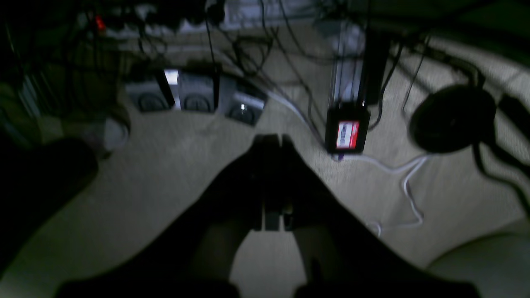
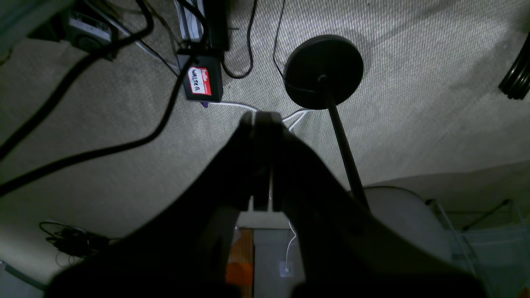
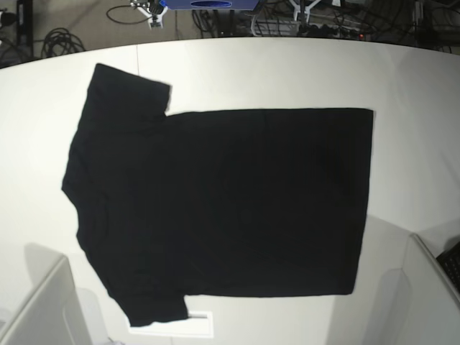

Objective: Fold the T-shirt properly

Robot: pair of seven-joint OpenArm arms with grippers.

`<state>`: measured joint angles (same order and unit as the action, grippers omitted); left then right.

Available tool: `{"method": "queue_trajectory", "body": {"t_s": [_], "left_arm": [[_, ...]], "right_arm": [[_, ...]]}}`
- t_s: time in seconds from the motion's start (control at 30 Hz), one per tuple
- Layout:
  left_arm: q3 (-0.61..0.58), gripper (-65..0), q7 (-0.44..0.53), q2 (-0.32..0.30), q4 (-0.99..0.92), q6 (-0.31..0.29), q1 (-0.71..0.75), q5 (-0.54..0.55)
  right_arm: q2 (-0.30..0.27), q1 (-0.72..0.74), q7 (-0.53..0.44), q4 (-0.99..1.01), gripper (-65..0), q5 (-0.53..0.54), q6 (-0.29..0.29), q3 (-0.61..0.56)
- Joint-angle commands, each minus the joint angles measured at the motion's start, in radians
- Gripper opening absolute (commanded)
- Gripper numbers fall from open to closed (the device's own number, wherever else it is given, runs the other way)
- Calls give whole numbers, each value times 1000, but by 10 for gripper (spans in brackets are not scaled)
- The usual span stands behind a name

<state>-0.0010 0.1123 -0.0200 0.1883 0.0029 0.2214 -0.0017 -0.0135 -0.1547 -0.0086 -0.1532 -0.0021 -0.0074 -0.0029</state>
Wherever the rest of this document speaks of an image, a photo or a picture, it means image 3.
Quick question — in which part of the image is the white left partition panel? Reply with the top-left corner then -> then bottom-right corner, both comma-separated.
1,255 -> 93,345

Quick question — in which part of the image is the black T-shirt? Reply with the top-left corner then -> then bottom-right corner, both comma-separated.
62,64 -> 374,327

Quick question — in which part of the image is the black power strip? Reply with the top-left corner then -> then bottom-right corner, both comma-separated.
297,24 -> 364,40

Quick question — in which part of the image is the white partition panel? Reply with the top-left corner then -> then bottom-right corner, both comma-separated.
373,235 -> 459,344
1,255 -> 93,345

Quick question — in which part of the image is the black keyboard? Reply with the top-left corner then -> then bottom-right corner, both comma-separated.
436,242 -> 460,291

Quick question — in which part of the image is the blue box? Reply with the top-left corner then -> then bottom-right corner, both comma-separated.
161,0 -> 259,11

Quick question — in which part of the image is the white right partition panel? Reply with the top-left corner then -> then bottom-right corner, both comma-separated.
373,235 -> 459,344

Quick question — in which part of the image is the white table cable slot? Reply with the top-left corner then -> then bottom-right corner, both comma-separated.
128,311 -> 214,339

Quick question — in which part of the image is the coiled black floor cable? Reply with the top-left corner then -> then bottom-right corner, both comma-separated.
40,28 -> 86,60

